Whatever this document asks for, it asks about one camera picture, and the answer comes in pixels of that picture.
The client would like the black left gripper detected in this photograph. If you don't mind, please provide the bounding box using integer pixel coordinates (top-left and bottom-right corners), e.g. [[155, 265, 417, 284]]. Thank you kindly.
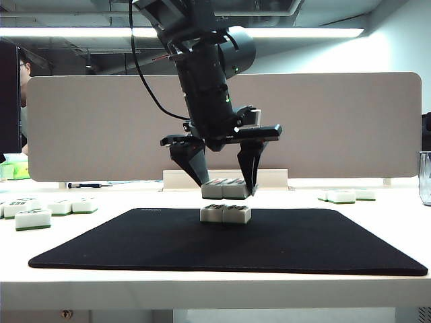
[[160, 116, 283, 198]]

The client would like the three-bamboo mahjong tile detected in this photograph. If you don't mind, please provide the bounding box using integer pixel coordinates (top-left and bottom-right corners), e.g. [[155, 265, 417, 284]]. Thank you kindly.
[[71, 197, 99, 215]]

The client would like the two-bamboo mahjong tile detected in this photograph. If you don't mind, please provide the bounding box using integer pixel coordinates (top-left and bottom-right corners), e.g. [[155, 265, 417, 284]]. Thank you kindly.
[[46, 201, 74, 217]]

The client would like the eight-bamboo mahjong tile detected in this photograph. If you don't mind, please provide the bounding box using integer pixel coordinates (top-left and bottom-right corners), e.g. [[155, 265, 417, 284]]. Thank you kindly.
[[18, 196, 43, 209]]

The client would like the bird one-bamboo mahjong tile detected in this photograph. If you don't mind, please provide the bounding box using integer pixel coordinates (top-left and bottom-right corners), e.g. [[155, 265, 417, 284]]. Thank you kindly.
[[14, 208, 53, 232]]

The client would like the six-bamboo mahjong tile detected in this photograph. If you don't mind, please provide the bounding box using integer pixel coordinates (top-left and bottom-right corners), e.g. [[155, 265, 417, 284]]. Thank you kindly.
[[3, 200, 30, 220]]

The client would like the black mouse mat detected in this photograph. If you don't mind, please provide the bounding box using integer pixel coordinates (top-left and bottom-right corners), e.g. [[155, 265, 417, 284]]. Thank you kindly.
[[28, 207, 429, 277]]

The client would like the desk divider panel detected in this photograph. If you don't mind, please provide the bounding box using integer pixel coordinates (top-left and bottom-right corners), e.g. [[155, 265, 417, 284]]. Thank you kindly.
[[26, 71, 424, 182]]

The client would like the black screwdriver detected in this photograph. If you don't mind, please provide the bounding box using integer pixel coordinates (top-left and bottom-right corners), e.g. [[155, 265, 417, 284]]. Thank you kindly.
[[67, 182, 102, 190]]

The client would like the long ceiling light strip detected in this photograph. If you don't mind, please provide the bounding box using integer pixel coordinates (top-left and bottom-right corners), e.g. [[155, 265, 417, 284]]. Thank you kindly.
[[0, 26, 365, 38]]

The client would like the green tissue box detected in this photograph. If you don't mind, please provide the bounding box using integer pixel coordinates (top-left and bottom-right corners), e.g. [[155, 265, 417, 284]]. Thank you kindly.
[[0, 153, 30, 182]]

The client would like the clear glass container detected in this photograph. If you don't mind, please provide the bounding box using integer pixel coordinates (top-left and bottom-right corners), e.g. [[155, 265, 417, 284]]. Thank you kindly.
[[418, 151, 431, 206]]

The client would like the black chair back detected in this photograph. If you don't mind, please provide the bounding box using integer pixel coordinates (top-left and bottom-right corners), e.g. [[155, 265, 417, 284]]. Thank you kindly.
[[422, 112, 431, 152]]

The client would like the person with glasses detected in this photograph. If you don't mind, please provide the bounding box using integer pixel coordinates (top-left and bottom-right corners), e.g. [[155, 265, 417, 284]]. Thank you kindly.
[[18, 49, 34, 154]]

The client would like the dark monitor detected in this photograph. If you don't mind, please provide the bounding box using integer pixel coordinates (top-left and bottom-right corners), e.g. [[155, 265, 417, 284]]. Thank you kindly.
[[0, 38, 22, 155]]

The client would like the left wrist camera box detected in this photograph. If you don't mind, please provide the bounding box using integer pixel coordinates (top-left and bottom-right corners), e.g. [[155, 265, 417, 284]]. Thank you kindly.
[[234, 105, 263, 131]]

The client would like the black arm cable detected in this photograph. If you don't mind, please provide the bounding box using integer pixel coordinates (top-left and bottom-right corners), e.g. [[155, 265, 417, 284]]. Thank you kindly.
[[129, 0, 190, 121]]

